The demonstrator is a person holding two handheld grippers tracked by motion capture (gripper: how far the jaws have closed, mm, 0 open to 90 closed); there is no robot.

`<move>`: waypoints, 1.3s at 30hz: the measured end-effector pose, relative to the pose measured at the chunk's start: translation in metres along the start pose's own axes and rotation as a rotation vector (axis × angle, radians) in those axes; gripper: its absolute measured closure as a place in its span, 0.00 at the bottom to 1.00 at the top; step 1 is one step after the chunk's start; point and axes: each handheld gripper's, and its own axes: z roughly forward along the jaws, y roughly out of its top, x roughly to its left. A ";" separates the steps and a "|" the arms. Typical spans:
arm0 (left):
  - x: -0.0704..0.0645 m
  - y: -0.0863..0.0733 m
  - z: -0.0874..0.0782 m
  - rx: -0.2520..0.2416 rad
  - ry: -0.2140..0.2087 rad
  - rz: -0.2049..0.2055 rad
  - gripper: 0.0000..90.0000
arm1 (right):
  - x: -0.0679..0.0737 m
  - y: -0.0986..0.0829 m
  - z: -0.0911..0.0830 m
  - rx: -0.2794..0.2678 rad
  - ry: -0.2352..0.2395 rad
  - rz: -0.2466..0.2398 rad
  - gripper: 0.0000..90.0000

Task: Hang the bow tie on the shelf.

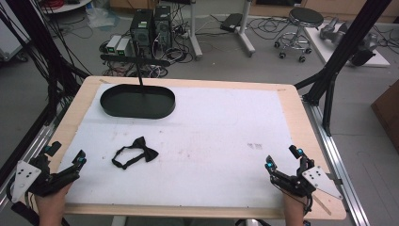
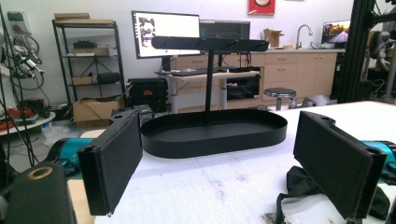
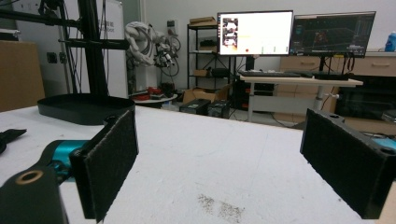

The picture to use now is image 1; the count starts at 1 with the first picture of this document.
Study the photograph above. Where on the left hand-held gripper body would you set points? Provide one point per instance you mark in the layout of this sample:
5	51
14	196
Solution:
23	179

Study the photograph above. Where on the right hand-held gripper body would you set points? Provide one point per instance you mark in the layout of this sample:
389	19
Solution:
316	180

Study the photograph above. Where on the black bow tie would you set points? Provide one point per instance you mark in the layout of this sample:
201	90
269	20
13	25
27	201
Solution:
147	153

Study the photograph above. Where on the black stand with oval tray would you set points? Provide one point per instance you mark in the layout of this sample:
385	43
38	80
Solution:
138	103

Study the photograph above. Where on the person's right hand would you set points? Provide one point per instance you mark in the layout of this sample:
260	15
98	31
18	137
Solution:
293	208

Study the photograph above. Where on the person's left hand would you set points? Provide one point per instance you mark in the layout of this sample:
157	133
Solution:
51	205

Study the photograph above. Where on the white table mat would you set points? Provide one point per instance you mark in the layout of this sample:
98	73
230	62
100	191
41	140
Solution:
204	150

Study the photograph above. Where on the brown wooden cabinet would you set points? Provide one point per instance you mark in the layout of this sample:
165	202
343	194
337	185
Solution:
387	114

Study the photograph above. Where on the white floor board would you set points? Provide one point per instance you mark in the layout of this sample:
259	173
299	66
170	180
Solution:
316	47

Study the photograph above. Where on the small white box device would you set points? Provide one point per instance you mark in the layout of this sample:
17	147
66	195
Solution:
113	44
123	46

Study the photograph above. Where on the grey robot parts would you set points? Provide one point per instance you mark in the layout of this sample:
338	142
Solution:
363	44

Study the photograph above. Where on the white desk leg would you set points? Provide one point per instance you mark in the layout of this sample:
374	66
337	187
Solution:
195	34
244	31

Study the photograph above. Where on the black round swivel stool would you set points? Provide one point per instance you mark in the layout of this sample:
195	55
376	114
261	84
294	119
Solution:
301	19

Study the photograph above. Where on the clear plastic bag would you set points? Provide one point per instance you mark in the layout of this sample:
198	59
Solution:
100	17

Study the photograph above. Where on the black computer tower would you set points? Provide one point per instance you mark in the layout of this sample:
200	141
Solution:
141	31
163	26

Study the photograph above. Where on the black flat box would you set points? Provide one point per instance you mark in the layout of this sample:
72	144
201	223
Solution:
231	22

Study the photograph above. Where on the aluminium rail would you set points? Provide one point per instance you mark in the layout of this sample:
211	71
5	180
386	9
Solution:
29	147
342	175

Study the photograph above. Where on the black metal frame post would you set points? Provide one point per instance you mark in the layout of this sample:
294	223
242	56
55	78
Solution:
342	53
37	47

